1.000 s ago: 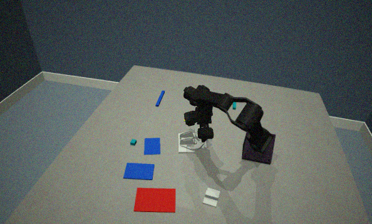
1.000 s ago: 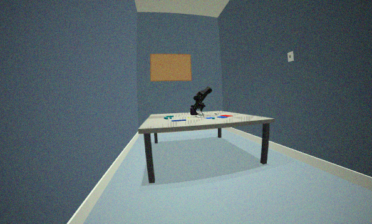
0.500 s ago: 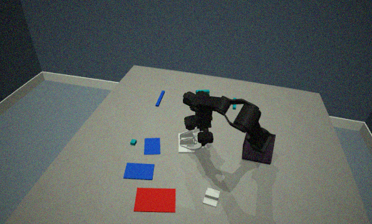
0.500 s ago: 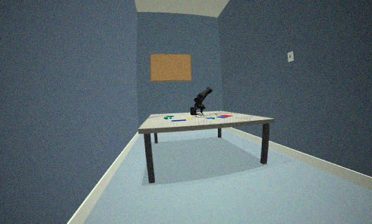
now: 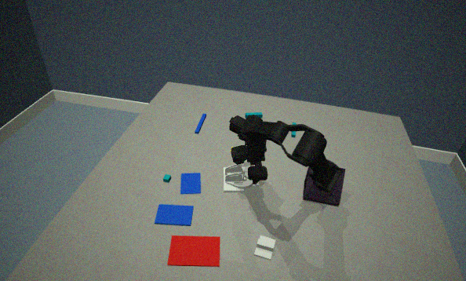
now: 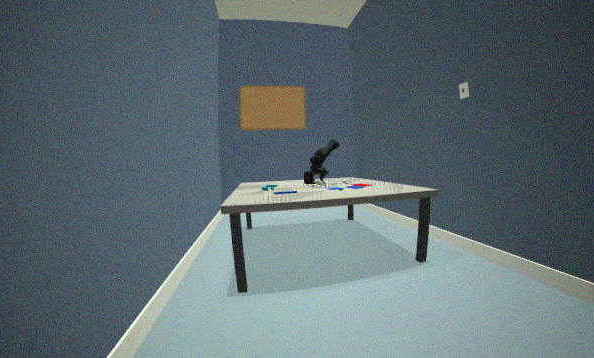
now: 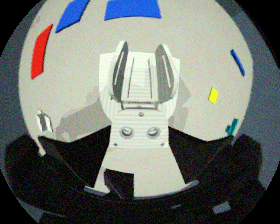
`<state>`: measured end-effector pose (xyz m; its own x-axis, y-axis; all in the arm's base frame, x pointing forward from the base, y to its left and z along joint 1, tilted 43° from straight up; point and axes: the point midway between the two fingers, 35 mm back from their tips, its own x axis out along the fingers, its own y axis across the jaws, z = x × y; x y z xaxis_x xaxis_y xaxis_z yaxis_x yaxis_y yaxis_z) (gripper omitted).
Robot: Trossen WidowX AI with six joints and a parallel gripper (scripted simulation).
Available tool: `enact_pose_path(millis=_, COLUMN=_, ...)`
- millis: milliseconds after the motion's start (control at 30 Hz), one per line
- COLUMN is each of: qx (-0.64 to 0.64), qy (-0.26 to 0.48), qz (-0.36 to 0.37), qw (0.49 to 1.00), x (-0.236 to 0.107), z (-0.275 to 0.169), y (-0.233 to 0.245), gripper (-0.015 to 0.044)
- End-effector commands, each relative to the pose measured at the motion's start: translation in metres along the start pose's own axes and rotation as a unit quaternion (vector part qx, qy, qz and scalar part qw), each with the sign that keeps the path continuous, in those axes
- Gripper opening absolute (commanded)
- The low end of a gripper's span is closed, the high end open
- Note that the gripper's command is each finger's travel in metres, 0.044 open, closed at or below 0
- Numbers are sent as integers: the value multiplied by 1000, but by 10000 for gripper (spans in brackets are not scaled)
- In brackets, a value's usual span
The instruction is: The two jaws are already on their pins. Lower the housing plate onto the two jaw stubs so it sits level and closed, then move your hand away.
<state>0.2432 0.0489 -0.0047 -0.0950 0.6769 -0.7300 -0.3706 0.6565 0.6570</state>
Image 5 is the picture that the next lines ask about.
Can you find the blue flat rectangular plate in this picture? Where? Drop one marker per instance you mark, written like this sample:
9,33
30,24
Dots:
174,215

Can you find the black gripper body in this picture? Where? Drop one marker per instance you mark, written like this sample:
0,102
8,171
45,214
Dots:
257,172

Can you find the blue flat square plate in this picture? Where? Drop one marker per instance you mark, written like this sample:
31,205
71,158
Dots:
190,183

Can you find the blue flat bar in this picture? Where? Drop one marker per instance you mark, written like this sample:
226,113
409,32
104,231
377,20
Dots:
200,123

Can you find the red flat rectangular plate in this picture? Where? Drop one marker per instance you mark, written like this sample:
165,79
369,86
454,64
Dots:
194,251

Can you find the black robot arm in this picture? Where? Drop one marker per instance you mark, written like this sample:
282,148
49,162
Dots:
308,152

